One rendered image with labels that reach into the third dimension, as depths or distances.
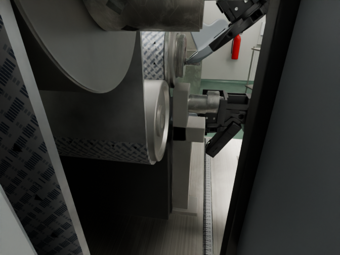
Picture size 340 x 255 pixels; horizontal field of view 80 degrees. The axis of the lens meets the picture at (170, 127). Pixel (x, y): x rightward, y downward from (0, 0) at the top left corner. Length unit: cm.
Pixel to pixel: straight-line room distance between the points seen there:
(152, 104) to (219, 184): 41
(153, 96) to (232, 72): 481
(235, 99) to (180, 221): 31
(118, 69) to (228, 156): 60
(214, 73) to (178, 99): 468
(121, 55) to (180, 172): 32
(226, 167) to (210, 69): 441
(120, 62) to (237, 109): 35
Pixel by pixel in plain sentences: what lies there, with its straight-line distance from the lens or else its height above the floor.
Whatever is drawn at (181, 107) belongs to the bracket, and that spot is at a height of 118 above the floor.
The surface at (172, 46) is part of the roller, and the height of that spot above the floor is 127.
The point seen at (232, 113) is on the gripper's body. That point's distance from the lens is 48.
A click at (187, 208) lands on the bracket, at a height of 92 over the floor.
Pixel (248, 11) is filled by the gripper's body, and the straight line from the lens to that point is 37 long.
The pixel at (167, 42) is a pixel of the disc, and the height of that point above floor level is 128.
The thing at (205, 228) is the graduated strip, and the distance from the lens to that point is 51.
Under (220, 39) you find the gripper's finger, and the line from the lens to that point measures 37.
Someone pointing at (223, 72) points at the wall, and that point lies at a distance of 503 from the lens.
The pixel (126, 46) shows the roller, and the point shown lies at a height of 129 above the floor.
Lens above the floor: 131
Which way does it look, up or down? 28 degrees down
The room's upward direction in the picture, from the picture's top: straight up
